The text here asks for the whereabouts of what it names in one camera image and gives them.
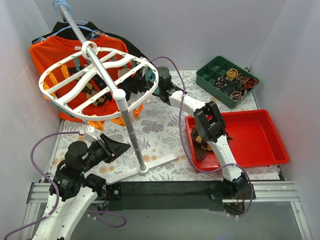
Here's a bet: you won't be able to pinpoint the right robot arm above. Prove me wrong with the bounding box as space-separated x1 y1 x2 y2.
157 66 254 200

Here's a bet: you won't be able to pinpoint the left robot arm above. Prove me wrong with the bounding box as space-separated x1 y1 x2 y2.
33 133 131 240

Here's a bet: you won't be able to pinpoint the white oval clip hanger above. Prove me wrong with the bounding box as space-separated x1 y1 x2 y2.
38 41 160 122

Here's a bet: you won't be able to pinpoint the dark patterned socks on hanger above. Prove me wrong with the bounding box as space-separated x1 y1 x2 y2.
117 69 153 102

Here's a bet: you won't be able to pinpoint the white stand base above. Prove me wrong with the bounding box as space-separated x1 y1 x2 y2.
105 153 179 185

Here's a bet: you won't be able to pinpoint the floral table mat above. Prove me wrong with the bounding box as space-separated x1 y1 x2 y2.
46 70 280 182

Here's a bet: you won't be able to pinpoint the silver stand pole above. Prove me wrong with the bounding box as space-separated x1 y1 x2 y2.
58 3 151 176

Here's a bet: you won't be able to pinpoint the orange t-shirt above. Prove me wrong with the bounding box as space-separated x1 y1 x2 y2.
29 35 129 122

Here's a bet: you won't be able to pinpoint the brown argyle sock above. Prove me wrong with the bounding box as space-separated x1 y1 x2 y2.
193 135 212 151

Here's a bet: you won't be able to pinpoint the floral rolled sock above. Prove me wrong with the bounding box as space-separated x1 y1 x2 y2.
214 76 230 90

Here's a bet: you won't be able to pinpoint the green compartment box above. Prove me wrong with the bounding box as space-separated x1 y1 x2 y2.
196 56 260 109

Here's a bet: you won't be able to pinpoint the black garment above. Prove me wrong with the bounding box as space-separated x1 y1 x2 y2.
31 21 151 63

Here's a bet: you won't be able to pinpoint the yellow rolled sock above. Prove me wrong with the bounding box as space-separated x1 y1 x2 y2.
226 68 239 82

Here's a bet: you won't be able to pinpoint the red plastic tray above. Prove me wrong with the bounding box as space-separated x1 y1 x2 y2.
184 109 290 173

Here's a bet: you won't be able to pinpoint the orange rolled sock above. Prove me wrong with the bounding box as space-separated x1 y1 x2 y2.
244 77 258 89

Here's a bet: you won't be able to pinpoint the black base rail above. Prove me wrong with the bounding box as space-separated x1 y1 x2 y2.
107 180 251 211

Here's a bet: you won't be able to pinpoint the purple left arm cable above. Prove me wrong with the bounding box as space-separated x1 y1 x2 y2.
3 131 127 240

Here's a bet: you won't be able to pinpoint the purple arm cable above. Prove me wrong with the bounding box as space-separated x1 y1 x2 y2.
3 131 127 240
148 56 256 218

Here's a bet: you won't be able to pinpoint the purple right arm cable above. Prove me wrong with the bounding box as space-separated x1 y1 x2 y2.
148 56 256 218

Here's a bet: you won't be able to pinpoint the blue wire hanger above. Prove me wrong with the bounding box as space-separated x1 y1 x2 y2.
42 0 104 43

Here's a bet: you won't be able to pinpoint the aluminium frame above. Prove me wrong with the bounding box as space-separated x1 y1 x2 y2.
21 119 313 240

